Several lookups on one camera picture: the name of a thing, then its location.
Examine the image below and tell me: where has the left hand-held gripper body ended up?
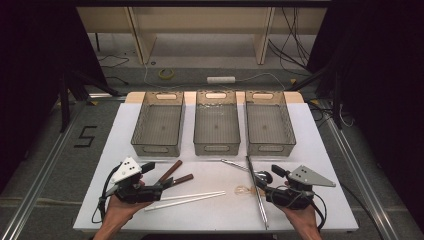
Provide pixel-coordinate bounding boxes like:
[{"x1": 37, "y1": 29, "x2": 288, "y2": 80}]
[{"x1": 105, "y1": 156, "x2": 165, "y2": 205}]

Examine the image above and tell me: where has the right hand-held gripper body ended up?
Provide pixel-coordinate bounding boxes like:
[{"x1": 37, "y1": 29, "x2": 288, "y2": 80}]
[{"x1": 264, "y1": 165, "x2": 337, "y2": 210}]

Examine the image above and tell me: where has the reddish wooden-handled table knife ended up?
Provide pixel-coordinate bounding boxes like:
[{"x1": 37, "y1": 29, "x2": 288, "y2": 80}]
[{"x1": 154, "y1": 159, "x2": 184, "y2": 186}]

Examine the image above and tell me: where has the dark wooden-handled table knife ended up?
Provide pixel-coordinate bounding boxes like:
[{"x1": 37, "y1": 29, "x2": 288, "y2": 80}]
[{"x1": 171, "y1": 173, "x2": 195, "y2": 187}]

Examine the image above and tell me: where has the clear spoon with amber handle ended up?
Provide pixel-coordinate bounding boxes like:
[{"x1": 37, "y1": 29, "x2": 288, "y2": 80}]
[{"x1": 234, "y1": 184, "x2": 266, "y2": 198}]

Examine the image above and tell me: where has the white chopstick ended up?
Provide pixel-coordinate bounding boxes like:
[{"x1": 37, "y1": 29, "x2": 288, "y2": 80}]
[
  {"x1": 159, "y1": 190, "x2": 227, "y2": 202},
  {"x1": 144, "y1": 192, "x2": 227, "y2": 212}
]

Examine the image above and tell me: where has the twisted-handle silver metal spoon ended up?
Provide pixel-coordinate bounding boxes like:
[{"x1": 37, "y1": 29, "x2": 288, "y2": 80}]
[{"x1": 220, "y1": 158, "x2": 274, "y2": 185}]

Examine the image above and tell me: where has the smoky clear plastic bin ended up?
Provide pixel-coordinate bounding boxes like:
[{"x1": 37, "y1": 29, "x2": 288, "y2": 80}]
[
  {"x1": 193, "y1": 90, "x2": 242, "y2": 157},
  {"x1": 130, "y1": 91, "x2": 186, "y2": 158},
  {"x1": 244, "y1": 90, "x2": 297, "y2": 157}
]

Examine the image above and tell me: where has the person's right hand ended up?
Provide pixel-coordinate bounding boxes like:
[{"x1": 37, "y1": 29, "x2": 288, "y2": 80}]
[{"x1": 277, "y1": 203, "x2": 320, "y2": 233}]

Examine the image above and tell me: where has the person's left hand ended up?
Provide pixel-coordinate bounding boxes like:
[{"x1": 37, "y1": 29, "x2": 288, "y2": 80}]
[{"x1": 105, "y1": 194, "x2": 154, "y2": 230}]

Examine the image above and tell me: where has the white table sheet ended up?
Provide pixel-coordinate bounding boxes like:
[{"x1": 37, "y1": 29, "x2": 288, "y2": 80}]
[{"x1": 73, "y1": 101, "x2": 359, "y2": 233}]

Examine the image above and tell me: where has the black metal stand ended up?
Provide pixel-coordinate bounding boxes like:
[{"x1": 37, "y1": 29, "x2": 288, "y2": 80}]
[
  {"x1": 286, "y1": 63, "x2": 344, "y2": 129},
  {"x1": 58, "y1": 71, "x2": 121, "y2": 133}
]

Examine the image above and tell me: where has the yellow tape roll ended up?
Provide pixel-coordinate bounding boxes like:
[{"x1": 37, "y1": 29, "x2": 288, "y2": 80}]
[{"x1": 158, "y1": 68, "x2": 175, "y2": 80}]

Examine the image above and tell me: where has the white power strip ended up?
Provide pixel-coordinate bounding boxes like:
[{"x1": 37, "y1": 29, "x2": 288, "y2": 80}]
[{"x1": 206, "y1": 76, "x2": 236, "y2": 85}]

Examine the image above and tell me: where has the black curtain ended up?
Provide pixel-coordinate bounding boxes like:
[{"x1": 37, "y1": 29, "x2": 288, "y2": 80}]
[
  {"x1": 0, "y1": 0, "x2": 108, "y2": 188},
  {"x1": 306, "y1": 0, "x2": 424, "y2": 231}
]

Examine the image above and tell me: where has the beige wooden desk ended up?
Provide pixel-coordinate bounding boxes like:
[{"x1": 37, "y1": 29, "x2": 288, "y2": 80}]
[{"x1": 76, "y1": 6, "x2": 328, "y2": 66}]

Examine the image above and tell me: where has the right hand-held gripper cable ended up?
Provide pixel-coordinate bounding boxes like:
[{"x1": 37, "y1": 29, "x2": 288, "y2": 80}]
[{"x1": 312, "y1": 192, "x2": 328, "y2": 232}]

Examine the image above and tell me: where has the hand-held gripper cable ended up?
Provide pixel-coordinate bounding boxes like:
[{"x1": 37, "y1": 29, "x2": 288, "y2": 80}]
[
  {"x1": 91, "y1": 162, "x2": 123, "y2": 224},
  {"x1": 312, "y1": 192, "x2": 328, "y2": 232}
]

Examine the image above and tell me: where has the left hand-held gripper cable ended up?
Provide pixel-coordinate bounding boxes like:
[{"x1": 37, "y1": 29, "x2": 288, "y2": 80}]
[{"x1": 91, "y1": 162, "x2": 123, "y2": 224}]

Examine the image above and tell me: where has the aluminium floor rail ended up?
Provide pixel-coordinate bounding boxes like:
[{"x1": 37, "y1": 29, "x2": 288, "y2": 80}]
[
  {"x1": 0, "y1": 99, "x2": 88, "y2": 240},
  {"x1": 321, "y1": 113, "x2": 401, "y2": 240}
]

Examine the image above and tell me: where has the white floor cable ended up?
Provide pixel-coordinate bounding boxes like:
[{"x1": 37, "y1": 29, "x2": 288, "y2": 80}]
[{"x1": 143, "y1": 61, "x2": 287, "y2": 92}]

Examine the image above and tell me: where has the black cable bundle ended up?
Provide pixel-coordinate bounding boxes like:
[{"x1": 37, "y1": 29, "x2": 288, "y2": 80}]
[{"x1": 268, "y1": 6, "x2": 313, "y2": 76}]

